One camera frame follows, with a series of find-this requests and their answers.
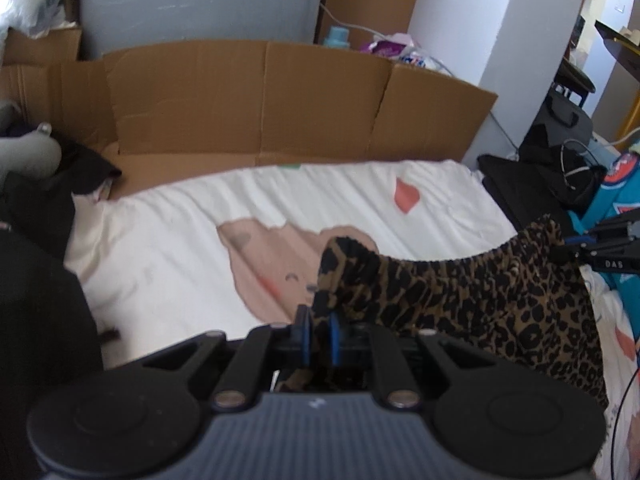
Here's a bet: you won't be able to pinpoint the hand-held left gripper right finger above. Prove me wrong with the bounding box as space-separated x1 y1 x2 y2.
326 311 502 409

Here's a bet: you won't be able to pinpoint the leopard print garment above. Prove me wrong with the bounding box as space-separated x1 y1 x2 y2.
272 215 608 408

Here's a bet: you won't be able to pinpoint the white earphone cable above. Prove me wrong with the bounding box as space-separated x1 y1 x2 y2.
560 139 608 183

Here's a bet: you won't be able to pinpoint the tall cardboard box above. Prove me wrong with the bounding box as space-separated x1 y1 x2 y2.
315 0 428 56

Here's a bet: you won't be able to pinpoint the cream bear printed blanket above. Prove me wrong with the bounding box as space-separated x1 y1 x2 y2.
64 159 640 480

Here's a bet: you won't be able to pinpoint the small cardboard box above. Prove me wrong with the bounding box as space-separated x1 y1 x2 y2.
0 27 83 68

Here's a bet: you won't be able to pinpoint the folded black garment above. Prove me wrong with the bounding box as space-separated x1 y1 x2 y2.
477 154 571 233

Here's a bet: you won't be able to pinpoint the crumpled black clothes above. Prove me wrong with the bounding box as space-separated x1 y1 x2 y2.
0 137 123 261

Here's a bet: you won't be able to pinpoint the flat cardboard sheet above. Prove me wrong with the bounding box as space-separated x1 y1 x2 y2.
0 40 499 201

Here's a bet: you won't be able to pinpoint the purple packet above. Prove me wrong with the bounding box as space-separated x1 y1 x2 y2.
361 39 406 57

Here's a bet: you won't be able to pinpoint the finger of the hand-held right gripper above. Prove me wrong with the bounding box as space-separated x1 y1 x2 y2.
552 240 598 263

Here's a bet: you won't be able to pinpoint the white printed bag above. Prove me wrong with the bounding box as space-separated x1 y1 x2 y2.
400 50 441 71

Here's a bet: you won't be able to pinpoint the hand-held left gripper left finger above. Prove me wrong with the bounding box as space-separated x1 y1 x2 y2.
140 304 316 411

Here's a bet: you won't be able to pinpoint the teal printed cloth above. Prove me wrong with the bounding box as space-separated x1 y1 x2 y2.
567 152 640 306

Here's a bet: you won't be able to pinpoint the black bag with cables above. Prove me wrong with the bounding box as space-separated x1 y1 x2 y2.
522 132 606 211

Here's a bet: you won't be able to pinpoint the detergent bottle with blue cap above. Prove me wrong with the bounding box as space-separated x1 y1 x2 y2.
322 26 351 48

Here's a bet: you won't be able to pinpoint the large black garment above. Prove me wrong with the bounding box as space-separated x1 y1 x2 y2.
0 220 103 480

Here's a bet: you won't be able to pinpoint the black chair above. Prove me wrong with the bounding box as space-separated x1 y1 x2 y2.
552 57 598 108

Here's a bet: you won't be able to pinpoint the grey neck pillow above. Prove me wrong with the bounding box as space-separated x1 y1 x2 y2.
0 101 63 181

